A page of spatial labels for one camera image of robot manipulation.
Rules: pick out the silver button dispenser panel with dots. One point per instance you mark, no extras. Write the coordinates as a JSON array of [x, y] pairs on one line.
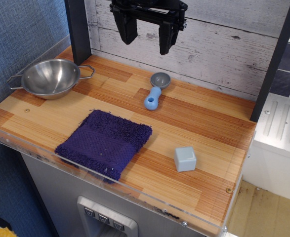
[[100, 221]]

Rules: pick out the stainless steel bowl with handles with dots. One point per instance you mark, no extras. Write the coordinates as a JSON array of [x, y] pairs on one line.
[[53, 78]]

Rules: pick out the right black frame post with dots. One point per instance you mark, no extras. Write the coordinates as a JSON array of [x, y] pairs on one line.
[[273, 66]]

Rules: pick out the white ribbed box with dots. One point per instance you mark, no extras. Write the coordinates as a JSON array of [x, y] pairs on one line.
[[268, 163]]

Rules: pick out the left black frame post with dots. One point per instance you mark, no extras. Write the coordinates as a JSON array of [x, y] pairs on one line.
[[78, 30]]

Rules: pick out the yellow object at corner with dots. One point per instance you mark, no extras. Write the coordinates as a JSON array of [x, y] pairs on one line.
[[6, 232]]

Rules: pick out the purple folded towel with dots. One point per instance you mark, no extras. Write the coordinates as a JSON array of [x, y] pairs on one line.
[[105, 143]]

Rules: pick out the black frame post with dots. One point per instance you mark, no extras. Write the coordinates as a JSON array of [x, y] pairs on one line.
[[273, 66], [78, 30]]

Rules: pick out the clear acrylic table edge guard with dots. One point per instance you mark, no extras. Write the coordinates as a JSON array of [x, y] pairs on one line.
[[162, 201]]

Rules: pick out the blue grey toy scoop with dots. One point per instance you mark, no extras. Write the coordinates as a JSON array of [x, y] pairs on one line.
[[159, 81]]

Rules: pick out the light blue cube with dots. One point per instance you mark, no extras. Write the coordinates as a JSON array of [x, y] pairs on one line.
[[185, 159]]

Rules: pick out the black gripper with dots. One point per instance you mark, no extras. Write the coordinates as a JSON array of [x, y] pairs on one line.
[[168, 14]]

